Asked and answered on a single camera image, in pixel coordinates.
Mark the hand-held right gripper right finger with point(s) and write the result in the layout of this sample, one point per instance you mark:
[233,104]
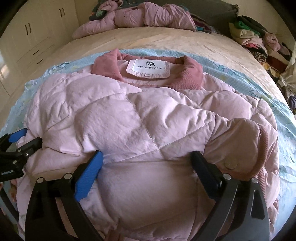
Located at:
[204,170]

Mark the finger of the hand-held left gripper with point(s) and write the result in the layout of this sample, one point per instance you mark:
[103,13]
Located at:
[31,146]
[17,135]

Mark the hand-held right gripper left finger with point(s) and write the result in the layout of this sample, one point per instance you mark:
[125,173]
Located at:
[89,176]

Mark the pink quilted jacket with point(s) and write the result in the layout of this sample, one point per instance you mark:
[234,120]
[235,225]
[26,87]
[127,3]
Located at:
[138,129]

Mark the pile of folded clothes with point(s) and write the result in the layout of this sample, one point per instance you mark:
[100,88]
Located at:
[252,39]

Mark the light blue printed blanket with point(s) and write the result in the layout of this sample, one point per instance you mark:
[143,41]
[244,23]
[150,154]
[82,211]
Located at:
[285,129]

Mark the cream wardrobe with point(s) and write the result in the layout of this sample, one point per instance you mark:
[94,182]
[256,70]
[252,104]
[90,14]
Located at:
[34,32]

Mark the bed with beige sheet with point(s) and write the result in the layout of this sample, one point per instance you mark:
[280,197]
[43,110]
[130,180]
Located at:
[161,39]

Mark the dark striped cloth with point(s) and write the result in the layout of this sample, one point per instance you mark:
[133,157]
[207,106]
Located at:
[203,24]

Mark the dark floral cloth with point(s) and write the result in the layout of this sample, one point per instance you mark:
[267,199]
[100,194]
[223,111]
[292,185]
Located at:
[99,10]

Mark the crumpled pink padded jacket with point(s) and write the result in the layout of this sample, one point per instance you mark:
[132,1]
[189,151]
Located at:
[143,18]

